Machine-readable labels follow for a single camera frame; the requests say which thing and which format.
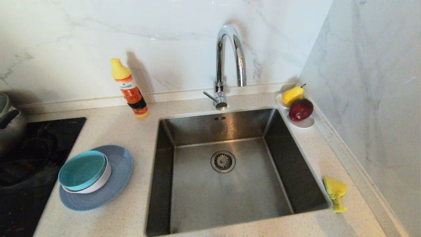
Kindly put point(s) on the orange dish soap bottle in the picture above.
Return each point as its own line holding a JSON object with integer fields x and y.
{"x": 129, "y": 87}

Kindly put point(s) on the blue round plate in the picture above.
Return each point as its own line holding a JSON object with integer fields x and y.
{"x": 120, "y": 174}

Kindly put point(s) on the pink plastic bowl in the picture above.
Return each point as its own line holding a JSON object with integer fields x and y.
{"x": 103, "y": 182}

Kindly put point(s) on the teal plastic bowl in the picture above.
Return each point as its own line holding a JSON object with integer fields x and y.
{"x": 82, "y": 171}

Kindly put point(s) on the yellow green sponge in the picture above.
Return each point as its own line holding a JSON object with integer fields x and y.
{"x": 335, "y": 188}

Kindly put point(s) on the metal sink drain strainer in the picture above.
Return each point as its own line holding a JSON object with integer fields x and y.
{"x": 223, "y": 161}

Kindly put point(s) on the stainless steel sink basin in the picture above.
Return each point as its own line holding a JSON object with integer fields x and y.
{"x": 230, "y": 197}

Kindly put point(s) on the chrome gooseneck faucet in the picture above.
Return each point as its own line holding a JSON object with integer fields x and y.
{"x": 241, "y": 56}

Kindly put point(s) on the yellow pear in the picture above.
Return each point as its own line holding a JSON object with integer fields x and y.
{"x": 292, "y": 95}

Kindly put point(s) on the dark red apple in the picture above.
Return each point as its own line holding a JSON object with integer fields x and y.
{"x": 301, "y": 110}

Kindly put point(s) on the small white fruit dish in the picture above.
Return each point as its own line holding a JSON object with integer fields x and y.
{"x": 306, "y": 125}

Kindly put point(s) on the steel cooking pot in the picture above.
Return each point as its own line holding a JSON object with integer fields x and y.
{"x": 10, "y": 125}

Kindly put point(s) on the black induction cooktop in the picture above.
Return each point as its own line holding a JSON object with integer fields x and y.
{"x": 19, "y": 210}

